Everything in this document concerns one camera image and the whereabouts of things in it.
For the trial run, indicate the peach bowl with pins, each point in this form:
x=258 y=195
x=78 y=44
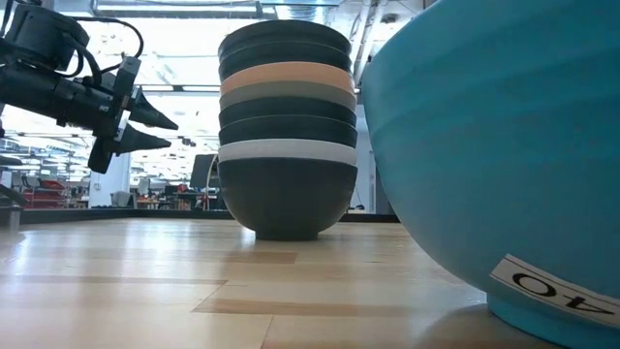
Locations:
x=286 y=72

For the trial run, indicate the dark background monitor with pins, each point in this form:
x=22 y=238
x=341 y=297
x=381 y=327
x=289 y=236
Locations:
x=202 y=172

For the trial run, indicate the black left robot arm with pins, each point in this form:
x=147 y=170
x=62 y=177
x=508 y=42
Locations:
x=39 y=92

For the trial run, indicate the black metal table frame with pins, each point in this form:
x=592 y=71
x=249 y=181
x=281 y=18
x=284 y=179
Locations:
x=145 y=213

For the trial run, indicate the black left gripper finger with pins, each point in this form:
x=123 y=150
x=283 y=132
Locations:
x=147 y=116
x=140 y=142

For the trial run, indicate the white number label sticker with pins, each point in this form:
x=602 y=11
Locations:
x=557 y=291

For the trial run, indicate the red storage bins rack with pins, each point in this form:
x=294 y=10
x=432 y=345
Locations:
x=46 y=194

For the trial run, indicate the teal bowl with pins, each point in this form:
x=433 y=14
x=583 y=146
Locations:
x=484 y=145

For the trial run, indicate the white pillar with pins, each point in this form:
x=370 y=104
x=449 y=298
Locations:
x=110 y=181

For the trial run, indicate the white bowl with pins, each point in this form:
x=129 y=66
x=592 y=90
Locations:
x=286 y=148

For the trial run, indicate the dark grey bowl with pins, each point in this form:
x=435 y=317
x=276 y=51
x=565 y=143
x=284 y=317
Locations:
x=286 y=106
x=286 y=55
x=286 y=34
x=286 y=128
x=286 y=199

